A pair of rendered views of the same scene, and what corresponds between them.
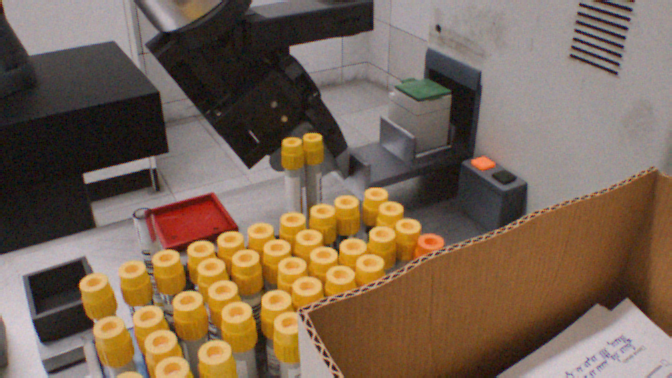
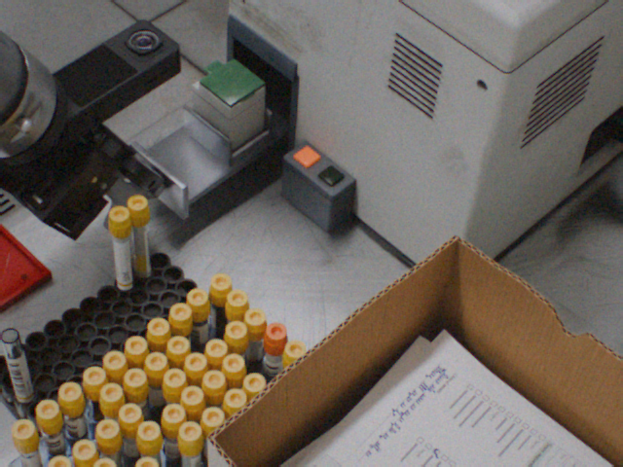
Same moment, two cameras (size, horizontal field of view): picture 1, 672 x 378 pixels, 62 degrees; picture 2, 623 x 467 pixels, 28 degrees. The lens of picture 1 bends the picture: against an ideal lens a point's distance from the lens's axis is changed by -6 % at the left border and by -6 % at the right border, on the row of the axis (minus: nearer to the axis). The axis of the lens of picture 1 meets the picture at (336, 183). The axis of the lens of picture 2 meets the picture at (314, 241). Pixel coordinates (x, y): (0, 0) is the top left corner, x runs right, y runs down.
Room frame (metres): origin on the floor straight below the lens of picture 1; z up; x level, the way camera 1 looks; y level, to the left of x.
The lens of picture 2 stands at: (-0.21, 0.10, 1.72)
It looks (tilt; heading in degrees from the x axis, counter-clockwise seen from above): 52 degrees down; 340
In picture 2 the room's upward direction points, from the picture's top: 6 degrees clockwise
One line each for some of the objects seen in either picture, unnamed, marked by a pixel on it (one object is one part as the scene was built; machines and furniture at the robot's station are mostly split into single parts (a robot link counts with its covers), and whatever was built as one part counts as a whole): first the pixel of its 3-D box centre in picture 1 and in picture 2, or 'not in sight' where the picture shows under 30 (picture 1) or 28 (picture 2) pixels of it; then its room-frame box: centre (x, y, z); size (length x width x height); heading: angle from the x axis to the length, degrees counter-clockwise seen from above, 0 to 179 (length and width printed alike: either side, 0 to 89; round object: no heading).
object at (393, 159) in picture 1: (433, 138); (246, 117); (0.53, -0.10, 0.92); 0.21 x 0.07 x 0.05; 119
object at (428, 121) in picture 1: (418, 120); (229, 109); (0.51, -0.08, 0.95); 0.05 x 0.04 x 0.06; 29
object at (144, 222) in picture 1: (156, 273); (19, 374); (0.31, 0.12, 0.93); 0.01 x 0.01 x 0.10; 27
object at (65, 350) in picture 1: (66, 303); not in sight; (0.31, 0.20, 0.89); 0.09 x 0.05 x 0.04; 32
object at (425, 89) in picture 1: (420, 88); (229, 81); (0.51, -0.08, 0.98); 0.05 x 0.04 x 0.01; 29
